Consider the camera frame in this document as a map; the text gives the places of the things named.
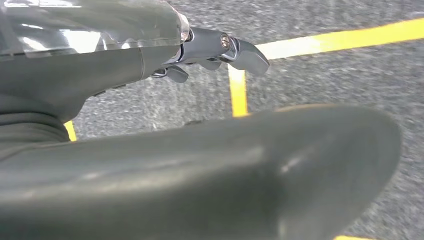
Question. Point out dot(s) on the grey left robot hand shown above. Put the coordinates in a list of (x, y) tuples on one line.
[(82, 73)]

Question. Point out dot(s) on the yellow floor tape square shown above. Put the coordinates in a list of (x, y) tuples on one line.
[(331, 39)]

